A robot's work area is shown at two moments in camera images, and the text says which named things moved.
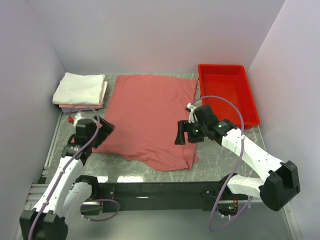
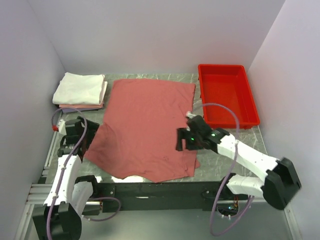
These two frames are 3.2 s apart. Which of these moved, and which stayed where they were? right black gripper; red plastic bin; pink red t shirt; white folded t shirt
Moved: right black gripper; pink red t shirt
Stayed: white folded t shirt; red plastic bin
